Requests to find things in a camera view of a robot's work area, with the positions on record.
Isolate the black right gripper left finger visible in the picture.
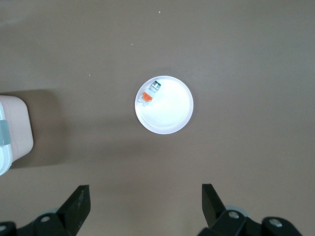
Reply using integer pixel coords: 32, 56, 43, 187
0, 184, 91, 236

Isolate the pale pink round plate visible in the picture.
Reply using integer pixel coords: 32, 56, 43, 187
134, 75, 194, 135

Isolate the white storage box lid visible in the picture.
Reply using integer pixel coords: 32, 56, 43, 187
0, 101, 13, 176

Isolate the grey box latch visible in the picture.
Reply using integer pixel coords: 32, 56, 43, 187
0, 119, 11, 147

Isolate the orange white switch, green button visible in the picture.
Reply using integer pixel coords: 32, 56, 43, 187
138, 80, 162, 107

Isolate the brown table mat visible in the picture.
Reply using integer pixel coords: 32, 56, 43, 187
0, 0, 315, 236

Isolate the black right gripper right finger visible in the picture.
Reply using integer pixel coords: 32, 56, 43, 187
198, 183, 303, 236

